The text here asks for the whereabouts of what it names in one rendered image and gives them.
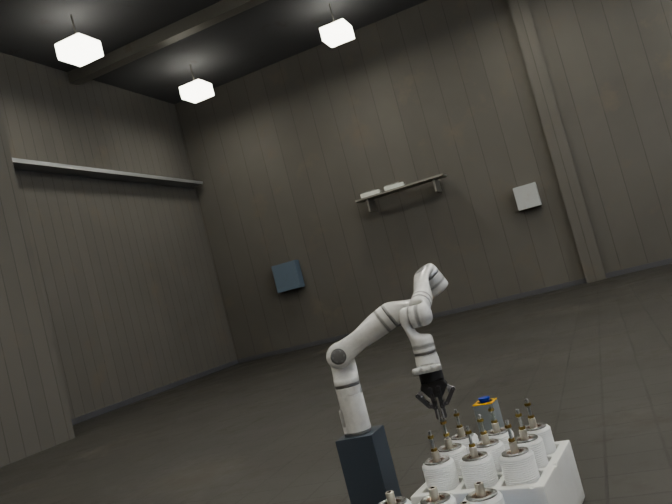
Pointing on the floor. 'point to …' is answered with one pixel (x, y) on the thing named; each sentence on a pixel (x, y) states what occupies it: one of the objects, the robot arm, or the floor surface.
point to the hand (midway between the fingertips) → (441, 414)
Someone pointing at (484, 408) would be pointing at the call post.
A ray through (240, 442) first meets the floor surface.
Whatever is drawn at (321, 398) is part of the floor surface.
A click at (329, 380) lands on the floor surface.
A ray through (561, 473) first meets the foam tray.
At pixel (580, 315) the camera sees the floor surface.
